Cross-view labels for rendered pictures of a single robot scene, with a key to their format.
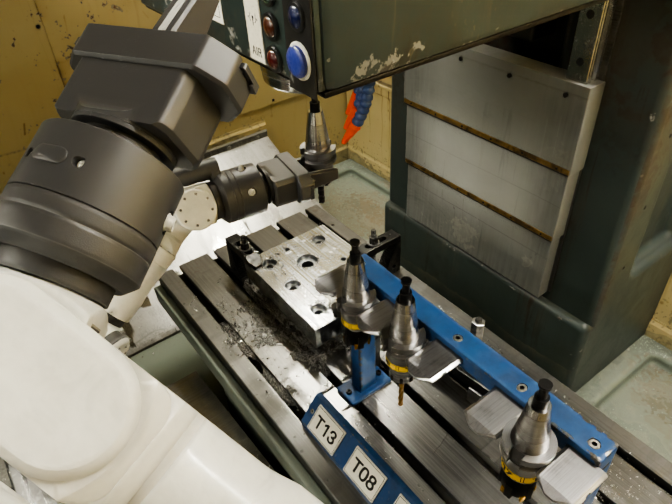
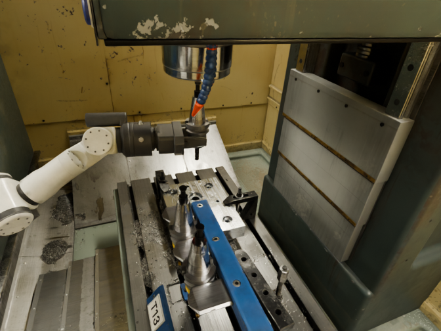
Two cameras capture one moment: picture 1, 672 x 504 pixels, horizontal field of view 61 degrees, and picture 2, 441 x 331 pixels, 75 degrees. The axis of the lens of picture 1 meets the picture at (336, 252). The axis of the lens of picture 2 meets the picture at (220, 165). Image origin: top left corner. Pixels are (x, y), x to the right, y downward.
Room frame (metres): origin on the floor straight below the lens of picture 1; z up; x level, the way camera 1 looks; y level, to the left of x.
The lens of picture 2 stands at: (0.23, -0.19, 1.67)
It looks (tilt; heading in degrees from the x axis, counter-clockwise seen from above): 33 degrees down; 12
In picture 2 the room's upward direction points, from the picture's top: 4 degrees clockwise
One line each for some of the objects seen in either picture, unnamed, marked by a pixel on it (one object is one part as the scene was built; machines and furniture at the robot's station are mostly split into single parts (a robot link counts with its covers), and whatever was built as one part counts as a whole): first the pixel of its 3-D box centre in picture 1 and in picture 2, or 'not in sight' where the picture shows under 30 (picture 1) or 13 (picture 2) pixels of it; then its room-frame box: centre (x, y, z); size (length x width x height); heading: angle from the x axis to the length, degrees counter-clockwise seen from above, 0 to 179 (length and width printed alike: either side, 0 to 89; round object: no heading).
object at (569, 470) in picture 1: (567, 478); not in sight; (0.34, -0.25, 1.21); 0.07 x 0.05 x 0.01; 125
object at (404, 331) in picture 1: (404, 316); (199, 254); (0.56, -0.09, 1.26); 0.04 x 0.04 x 0.07
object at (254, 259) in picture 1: (246, 259); (162, 186); (1.07, 0.22, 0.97); 0.13 x 0.03 x 0.15; 35
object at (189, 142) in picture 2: (323, 178); (195, 142); (0.85, 0.02, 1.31); 0.06 x 0.02 x 0.03; 116
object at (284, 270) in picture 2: (475, 341); (281, 282); (0.77, -0.27, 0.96); 0.03 x 0.03 x 0.13
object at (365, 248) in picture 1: (375, 253); (239, 203); (1.06, -0.09, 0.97); 0.13 x 0.03 x 0.15; 125
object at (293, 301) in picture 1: (320, 279); (199, 209); (0.99, 0.04, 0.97); 0.29 x 0.23 x 0.05; 35
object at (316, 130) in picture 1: (316, 128); (197, 109); (0.89, 0.02, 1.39); 0.04 x 0.04 x 0.07
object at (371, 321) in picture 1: (379, 318); (190, 249); (0.61, -0.06, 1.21); 0.07 x 0.05 x 0.01; 125
